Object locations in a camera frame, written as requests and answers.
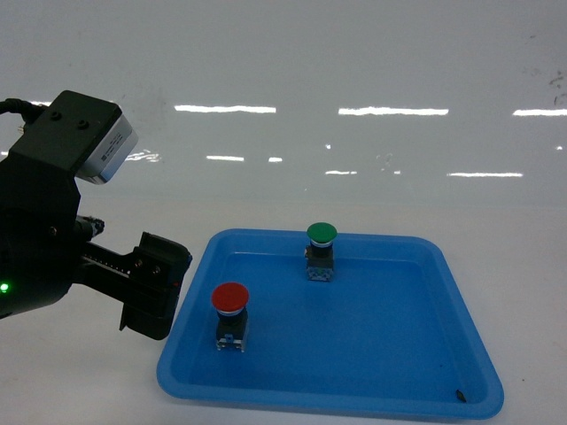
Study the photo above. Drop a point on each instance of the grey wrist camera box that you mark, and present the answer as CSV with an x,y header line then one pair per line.
x,y
88,137

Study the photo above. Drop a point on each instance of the blue plastic tray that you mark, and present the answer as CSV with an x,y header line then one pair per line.
x,y
388,336

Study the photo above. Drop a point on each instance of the white whiteboard panel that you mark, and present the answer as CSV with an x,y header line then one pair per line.
x,y
359,102

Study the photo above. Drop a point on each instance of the green mushroom push button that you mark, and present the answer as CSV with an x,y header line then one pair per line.
x,y
319,254

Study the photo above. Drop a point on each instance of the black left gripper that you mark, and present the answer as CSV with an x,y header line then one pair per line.
x,y
43,239

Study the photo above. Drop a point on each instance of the red mushroom push button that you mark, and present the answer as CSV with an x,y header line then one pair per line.
x,y
229,300

